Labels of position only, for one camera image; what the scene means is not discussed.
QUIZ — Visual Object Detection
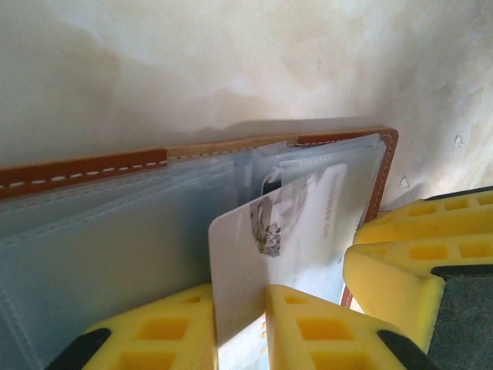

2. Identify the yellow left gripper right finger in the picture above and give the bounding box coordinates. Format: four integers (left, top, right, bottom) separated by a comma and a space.
263, 284, 433, 370

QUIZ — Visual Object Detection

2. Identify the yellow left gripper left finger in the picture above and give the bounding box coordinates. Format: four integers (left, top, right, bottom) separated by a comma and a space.
48, 283, 215, 370

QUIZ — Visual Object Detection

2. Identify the brown leather card holder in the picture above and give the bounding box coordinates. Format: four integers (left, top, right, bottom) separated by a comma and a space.
0, 125, 401, 370

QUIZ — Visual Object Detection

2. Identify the white VIP credit card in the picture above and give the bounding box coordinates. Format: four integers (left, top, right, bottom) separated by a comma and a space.
207, 162, 357, 370

